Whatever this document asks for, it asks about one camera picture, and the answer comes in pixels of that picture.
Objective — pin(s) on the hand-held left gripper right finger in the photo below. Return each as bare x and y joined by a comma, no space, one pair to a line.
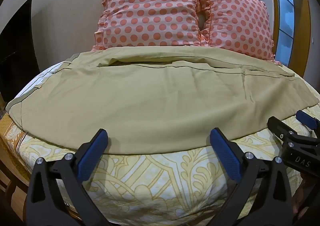
226,153

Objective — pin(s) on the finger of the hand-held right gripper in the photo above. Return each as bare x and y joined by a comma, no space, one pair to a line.
307,119
282,129

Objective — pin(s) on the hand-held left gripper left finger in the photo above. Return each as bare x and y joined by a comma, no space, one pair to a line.
91,155

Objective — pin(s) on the olive green sheet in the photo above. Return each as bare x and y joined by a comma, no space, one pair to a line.
155,100

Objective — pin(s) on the yellow patterned bed sheet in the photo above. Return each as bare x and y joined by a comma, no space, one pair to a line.
160,186

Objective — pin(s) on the pink polka dot pillow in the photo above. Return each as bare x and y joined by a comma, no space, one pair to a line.
240,23
150,10

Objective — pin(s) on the dark cabinet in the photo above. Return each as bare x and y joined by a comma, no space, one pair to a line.
16,50

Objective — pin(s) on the wooden bed frame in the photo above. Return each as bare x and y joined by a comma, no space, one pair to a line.
11,183

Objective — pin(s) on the window with yellow frame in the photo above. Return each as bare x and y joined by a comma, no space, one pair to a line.
285,13

